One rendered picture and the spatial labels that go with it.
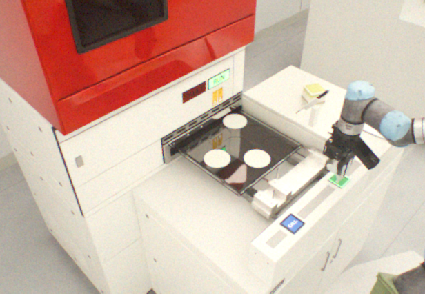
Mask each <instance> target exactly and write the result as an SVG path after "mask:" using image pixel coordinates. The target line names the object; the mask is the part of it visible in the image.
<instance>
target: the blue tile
mask: <svg viewBox="0 0 425 294"><path fill-rule="evenodd" d="M282 224H283V225H284V226H286V227H288V228H289V229H291V230H292V231H293V232H295V231H296V230H297V229H298V228H299V227H300V226H301V225H302V224H303V223H302V222H300V221H298V220H297V219H295V218H294V217H293V216H290V217H288V218H287V219H286V220H285V221H284V222H283V223H282Z"/></svg>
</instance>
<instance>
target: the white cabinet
mask: <svg viewBox="0 0 425 294"><path fill-rule="evenodd" d="M403 152H404V151H402V152H401V153H400V154H399V155H398V156H397V157H396V158H395V159H394V160H393V161H392V162H391V163H390V164H389V165H388V166H387V167H386V168H385V169H384V170H383V171H382V172H381V173H380V175H379V176H378V177H377V178H376V179H375V180H374V181H373V182H372V183H371V184H370V185H369V186H368V187H367V188H366V189H365V190H364V191H363V193H362V194H361V195H360V196H359V197H358V198H357V199H356V200H355V201H354V202H353V203H352V205H351V206H350V207H349V208H348V210H347V211H346V212H345V213H344V214H343V215H342V216H341V217H340V218H339V219H338V220H337V221H336V222H335V223H334V224H333V225H332V226H331V227H330V228H329V229H328V230H327V231H326V232H325V233H324V234H323V235H322V236H321V237H320V238H319V239H318V240H317V241H316V242H315V243H314V244H313V245H312V246H311V247H310V248H309V249H308V250H307V251H306V252H305V253H304V255H303V256H302V257H301V258H300V259H299V260H298V261H297V262H296V263H295V264H294V265H293V266H292V267H291V268H290V269H289V270H288V271H287V272H286V273H285V274H284V275H283V276H282V277H281V279H280V280H279V281H278V282H277V283H276V284H275V285H274V286H273V287H272V288H271V289H270V290H269V291H268V292H267V293H265V294H323V293H324V292H325V290H326V289H327V288H328V287H329V286H330V285H331V284H332V283H333V281H334V280H335V279H336V278H337V276H338V275H339V274H340V273H341V272H342V271H343V270H344V269H345V267H346V266H347V265H348V264H349V262H351V261H352V260H353V259H354V257H355V256H356V255H357V254H358V252H360V251H361V249H362V246H363V245H364V242H365V240H366V237H367V235H368V233H369V230H370V228H371V226H372V224H373V221H374V219H375V216H376V214H377V212H378V209H379V207H380V204H381V202H382V200H383V198H384V196H385V193H386V191H387V188H388V186H389V184H390V182H391V179H392V177H393V175H394V172H395V170H396V168H397V165H398V163H399V161H400V159H401V156H402V154H403ZM133 196H134V200H135V206H136V210H137V216H138V220H139V227H140V231H141V236H142V240H143V245H144V251H145V255H146V261H147V265H148V272H149V276H150V281H151V282H152V289H153V290H154V291H155V292H156V293H157V294H248V293H247V292H246V291H245V290H244V289H243V288H242V287H241V286H240V285H238V284H237V283H236V282H235V281H234V280H232V279H231V278H230V277H229V276H228V275H227V274H225V272H223V271H222V270H221V269H220V268H219V267H218V266H217V265H216V264H214V263H213V262H212V261H211V260H210V259H208V258H207V257H206V256H205V255H204V254H203V253H201V252H200V251H199V250H198V249H197V248H196V247H194V246H193V245H192V244H191V243H190V242H189V241H188V240H187V239H186V238H185V237H183V236H182V235H181V234H180V233H179V232H178V231H177V230H176V229H175V228H174V227H173V226H172V225H170V224H169V223H168V222H167V221H166V220H164V219H163V218H162V217H161V216H160V215H159V214H157V213H156V212H155V211H154V210H153V209H152V208H151V207H149V205H147V204H146V203H145V202H144V201H143V200H142V199H141V198H139V197H138V196H137V195H136V194H135V193H133Z"/></svg>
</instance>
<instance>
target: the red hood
mask: <svg viewBox="0 0 425 294"><path fill-rule="evenodd" d="M256 2H257V0H0V78H2V79H3V80H4V81H5V82H6V83H7V84H8V85H9V86H10V87H11V88H12V89H13V90H14V91H15V92H16V93H18V94H19V95H20V96H21V97H22V98H23V99H25V100H26V101H27V102H28V103H29V104H30V105H31V106H32V107H33V108H34V109H35V110H36V111H37V112H38V113H39V114H40V115H41V116H42V117H43V118H44V119H46V120H47V121H48V122H49V123H50V124H51V125H52V126H54V127H55V128H56V129H57V130H58V131H59V132H60V133H61V134H62V135H64V136H65V135H67V134H69V133H71V132H73V131H75V130H77V129H79V128H81V127H83V126H85V125H87V124H89V123H91V122H93V121H95V120H97V119H99V118H101V117H103V116H105V115H107V114H109V113H111V112H113V111H115V110H117V109H119V108H122V106H125V105H127V104H129V103H131V102H133V101H135V100H137V99H139V98H141V97H143V96H145V95H147V94H149V93H151V92H153V91H155V90H157V89H159V88H161V87H163V86H165V85H167V84H169V83H172V82H174V81H176V80H178V79H180V78H182V77H184V76H186V75H188V74H190V73H192V72H193V71H194V70H196V69H198V68H200V67H202V66H205V65H206V64H208V63H211V62H213V61H215V60H217V59H219V58H221V57H223V56H225V55H227V54H229V53H231V52H233V51H235V50H237V49H239V48H241V47H243V46H245V45H247V44H249V43H251V42H253V40H254V31H255V12H256Z"/></svg>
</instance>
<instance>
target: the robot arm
mask: <svg viewBox="0 0 425 294"><path fill-rule="evenodd" d="M374 96H375V88H374V87H373V85H372V84H371V83H370V82H367V81H363V80H357V81H352V82H351V83H349V85H348V87H347V90H346V94H345V95H344V102H343V105H342V110H341V113H340V116H339V120H337V121H336V122H335V123H334V124H332V126H331V128H332V129H333V132H332V135H331V136H330V137H329V138H328V140H326V141H325V144H324V150H323V153H322V154H323V155H325V156H327V158H329V159H331V160H332V161H333V164H327V169H329V170H330V171H331V172H332V173H334V174H335V175H336V178H337V180H341V179H342V178H343V177H344V176H345V174H346V173H347V171H348V169H349V167H350V165H351V164H352V162H353V160H354V158H355V156H356V157H357V158H358V160H360V162H361V163H362V164H363V165H364V166H365V167H366V168H367V170H371V169H373V168H375V167H376V166H377V165H378V163H380V160H379V158H378V157H377V156H376V155H375V153H374V152H373V151H372V150H371V149H370V147H369V146H368V145H367V144H366V143H365V141H364V140H363V139H362V138H361V137H360V134H361V132H362V130H363V127H364V124H367V125H368V126H370V127H371V128H373V129H375V130H376V131H377V132H378V133H379V134H380V135H381V136H382V137H384V138H385V139H386V141H387V142H388V143H389V144H391V145H393V146H396V147H399V148H403V147H406V146H408V145H410V144H421V143H425V117H416V118H409V117H408V116H406V115H405V114H404V113H403V112H401V111H399V110H396V109H394V108H393V107H391V106H389V105H388V104H385V103H384V102H383V101H380V100H379V99H378V98H376V97H374ZM325 147H326V150H325ZM324 151H325V152H324ZM393 283H394V285H395V286H396V288H397V290H398V291H399V292H400V293H401V294H425V249H424V261H423V262H422V263H421V264H420V265H419V266H417V267H415V268H412V269H410V270H408V271H405V272H403V273H400V274H399V275H397V276H396V277H395V278H394V279H393Z"/></svg>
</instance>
